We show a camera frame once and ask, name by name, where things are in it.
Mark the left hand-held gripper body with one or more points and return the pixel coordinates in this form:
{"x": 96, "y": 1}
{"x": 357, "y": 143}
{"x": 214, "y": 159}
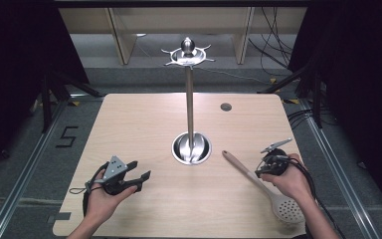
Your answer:
{"x": 115, "y": 171}

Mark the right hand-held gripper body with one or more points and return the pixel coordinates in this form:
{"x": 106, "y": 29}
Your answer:
{"x": 274, "y": 162}

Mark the person's right hand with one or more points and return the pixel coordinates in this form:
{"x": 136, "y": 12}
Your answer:
{"x": 291, "y": 182}

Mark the person's left hand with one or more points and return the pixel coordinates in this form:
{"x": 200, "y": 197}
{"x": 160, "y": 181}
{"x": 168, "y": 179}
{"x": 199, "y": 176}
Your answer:
{"x": 104, "y": 202}

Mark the black tape strip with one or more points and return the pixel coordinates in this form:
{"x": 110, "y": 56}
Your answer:
{"x": 61, "y": 216}

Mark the grey table grommet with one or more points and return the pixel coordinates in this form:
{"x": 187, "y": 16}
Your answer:
{"x": 226, "y": 107}

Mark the black metal stand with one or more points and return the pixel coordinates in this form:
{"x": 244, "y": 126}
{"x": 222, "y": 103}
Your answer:
{"x": 315, "y": 96}
{"x": 48, "y": 99}

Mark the metal utensil stand with hooks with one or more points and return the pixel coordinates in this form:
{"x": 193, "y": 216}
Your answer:
{"x": 189, "y": 109}

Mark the dark curtain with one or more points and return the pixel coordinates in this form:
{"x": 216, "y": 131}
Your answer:
{"x": 16, "y": 73}
{"x": 361, "y": 83}

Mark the light wooden shelf unit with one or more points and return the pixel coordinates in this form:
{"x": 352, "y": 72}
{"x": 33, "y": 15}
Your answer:
{"x": 122, "y": 36}

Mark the metal floor rail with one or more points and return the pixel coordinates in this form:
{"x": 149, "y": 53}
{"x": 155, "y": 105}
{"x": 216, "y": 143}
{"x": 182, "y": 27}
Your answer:
{"x": 23, "y": 179}
{"x": 338, "y": 172}

